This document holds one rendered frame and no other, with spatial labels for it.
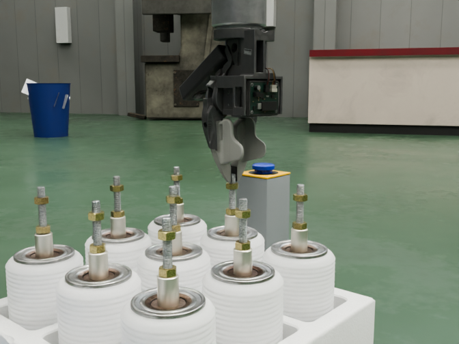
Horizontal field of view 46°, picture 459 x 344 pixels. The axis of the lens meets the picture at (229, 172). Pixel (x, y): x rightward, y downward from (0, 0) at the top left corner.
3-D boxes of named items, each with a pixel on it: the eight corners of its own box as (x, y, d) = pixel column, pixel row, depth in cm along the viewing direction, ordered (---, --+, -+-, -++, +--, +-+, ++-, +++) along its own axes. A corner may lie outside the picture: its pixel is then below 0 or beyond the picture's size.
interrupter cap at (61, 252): (27, 271, 64) (27, 265, 64) (4, 256, 70) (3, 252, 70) (85, 258, 69) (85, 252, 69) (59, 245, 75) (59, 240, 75)
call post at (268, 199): (235, 337, 101) (235, 175, 96) (257, 325, 106) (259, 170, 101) (265, 349, 96) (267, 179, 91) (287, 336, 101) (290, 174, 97)
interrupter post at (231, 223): (233, 239, 78) (233, 217, 77) (220, 236, 79) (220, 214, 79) (243, 235, 80) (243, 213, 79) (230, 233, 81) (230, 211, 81)
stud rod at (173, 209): (178, 241, 71) (177, 185, 70) (175, 244, 70) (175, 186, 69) (171, 241, 71) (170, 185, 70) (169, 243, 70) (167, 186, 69)
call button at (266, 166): (247, 175, 96) (247, 164, 96) (261, 173, 99) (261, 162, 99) (265, 177, 93) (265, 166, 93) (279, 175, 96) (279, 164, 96)
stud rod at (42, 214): (38, 244, 69) (35, 187, 68) (42, 242, 70) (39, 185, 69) (45, 245, 69) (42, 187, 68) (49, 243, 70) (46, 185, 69)
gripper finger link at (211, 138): (207, 149, 74) (209, 85, 73) (201, 149, 75) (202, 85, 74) (233, 149, 77) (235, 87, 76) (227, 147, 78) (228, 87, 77)
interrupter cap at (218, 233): (237, 246, 74) (237, 241, 74) (196, 237, 79) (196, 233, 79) (267, 235, 80) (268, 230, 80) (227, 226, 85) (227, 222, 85)
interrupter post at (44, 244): (39, 261, 68) (38, 236, 67) (31, 257, 70) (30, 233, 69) (57, 257, 70) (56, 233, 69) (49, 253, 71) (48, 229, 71)
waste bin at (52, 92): (31, 139, 472) (27, 78, 464) (18, 136, 504) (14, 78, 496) (80, 136, 498) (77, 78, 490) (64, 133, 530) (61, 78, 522)
